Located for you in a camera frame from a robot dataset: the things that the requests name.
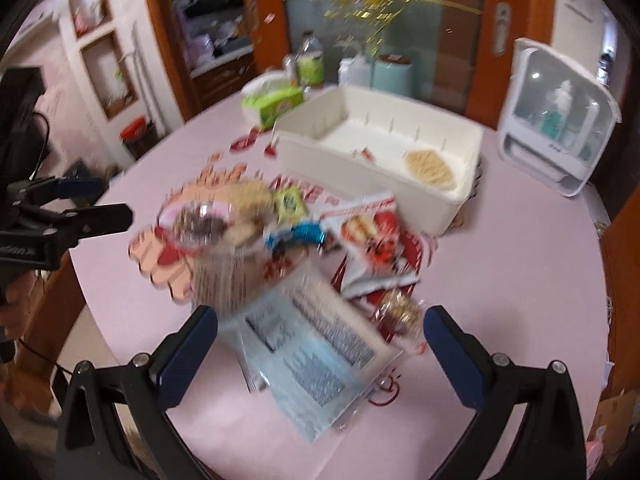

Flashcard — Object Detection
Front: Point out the clear cup snack container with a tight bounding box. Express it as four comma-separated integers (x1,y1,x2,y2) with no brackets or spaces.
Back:
157,180,273,320

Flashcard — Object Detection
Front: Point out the blue candy wrapper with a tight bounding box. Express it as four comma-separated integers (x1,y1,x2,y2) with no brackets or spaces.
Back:
264,222,326,252

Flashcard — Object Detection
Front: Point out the light blue printed snack bag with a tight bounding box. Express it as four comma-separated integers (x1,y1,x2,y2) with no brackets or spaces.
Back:
221,261,402,442

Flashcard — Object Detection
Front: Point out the red white snack packet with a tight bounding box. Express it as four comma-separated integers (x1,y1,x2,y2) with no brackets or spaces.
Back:
319,192,419,299

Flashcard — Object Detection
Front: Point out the person left hand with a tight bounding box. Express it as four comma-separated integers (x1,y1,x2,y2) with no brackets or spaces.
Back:
0,271,37,340

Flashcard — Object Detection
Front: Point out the red bucket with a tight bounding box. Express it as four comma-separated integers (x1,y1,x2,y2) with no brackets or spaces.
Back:
119,116,160,160

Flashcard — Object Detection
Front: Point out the pink cartoon table mat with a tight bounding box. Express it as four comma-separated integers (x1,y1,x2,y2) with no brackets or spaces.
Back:
69,84,614,480

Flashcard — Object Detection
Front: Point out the small green candy packet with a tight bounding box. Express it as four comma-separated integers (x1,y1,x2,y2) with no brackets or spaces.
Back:
273,186,308,224

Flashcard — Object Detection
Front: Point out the green tissue pack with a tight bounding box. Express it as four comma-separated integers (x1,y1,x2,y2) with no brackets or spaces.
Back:
240,70,305,131

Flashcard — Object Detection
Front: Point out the clear bottle green label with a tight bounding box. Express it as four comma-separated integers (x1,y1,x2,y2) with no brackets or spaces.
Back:
296,30,324,88

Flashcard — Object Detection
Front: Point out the white plastic storage bin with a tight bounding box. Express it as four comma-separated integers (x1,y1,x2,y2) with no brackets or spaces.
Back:
272,86,484,236

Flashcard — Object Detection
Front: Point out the yellow noodle snack packet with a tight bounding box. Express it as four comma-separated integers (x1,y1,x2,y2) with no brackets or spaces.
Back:
404,150,456,191

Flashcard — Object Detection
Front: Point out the white squeeze bottle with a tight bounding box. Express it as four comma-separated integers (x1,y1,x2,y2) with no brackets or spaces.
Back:
338,54,372,88

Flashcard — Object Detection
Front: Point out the white cosmetics organizer cabinet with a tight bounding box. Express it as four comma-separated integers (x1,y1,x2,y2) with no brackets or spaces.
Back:
497,38,622,198

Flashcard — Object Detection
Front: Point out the teal ceramic canister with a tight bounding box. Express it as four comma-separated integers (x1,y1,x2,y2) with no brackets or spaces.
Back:
371,54,413,98

